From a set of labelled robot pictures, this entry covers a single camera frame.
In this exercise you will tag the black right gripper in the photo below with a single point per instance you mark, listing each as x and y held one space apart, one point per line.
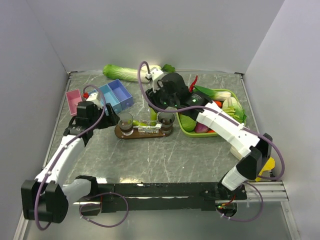
153 96

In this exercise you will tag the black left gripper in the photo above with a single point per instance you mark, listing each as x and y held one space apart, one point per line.
109 120

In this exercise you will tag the dark glass cup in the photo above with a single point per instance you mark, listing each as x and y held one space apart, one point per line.
166 119

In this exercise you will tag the green toothpaste tube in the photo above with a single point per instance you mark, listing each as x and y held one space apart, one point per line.
153 117
139 123

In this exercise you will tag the frosted clear glass cup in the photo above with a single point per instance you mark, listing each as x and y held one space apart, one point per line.
125 123

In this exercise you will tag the clear textured plastic holder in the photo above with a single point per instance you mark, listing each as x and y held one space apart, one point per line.
148 132

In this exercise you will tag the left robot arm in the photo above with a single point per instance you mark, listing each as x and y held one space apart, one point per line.
45 199

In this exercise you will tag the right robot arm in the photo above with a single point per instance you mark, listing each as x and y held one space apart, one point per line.
201 108

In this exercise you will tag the yellow cabbage by arm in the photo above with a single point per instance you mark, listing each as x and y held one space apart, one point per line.
265 167

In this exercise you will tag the brown wooden tray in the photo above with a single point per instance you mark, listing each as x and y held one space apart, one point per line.
136 135

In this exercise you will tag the pink drawer box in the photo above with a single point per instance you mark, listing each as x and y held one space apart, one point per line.
73 97

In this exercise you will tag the red chili pepper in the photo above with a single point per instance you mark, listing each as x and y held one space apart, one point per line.
192 85

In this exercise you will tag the teal drawer box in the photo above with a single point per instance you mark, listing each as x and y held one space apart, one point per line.
105 108

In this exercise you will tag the round green cabbage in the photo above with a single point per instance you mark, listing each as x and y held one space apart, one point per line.
187 123

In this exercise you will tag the white daikon radish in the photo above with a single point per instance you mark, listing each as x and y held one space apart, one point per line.
165 68

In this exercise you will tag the purple drawer box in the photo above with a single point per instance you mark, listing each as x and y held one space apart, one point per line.
122 94

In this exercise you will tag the green plastic vegetable basket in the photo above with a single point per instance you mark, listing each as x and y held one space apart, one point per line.
192 134

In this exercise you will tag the bok choy in basket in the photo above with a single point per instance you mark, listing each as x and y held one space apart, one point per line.
214 94

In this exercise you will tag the purple onion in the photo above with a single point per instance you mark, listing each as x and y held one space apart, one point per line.
200 128

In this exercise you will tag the orange carrot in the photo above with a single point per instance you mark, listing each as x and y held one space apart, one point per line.
219 104

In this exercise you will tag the napa cabbage on table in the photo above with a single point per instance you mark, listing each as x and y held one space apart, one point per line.
115 72

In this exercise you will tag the napa cabbage in basket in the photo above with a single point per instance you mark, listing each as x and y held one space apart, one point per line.
231 101

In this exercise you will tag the white celery stalk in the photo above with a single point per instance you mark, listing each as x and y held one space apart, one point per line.
237 113

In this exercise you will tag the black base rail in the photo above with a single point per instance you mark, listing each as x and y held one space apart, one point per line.
162 196

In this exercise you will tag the aluminium frame rail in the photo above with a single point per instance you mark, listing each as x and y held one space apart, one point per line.
260 217

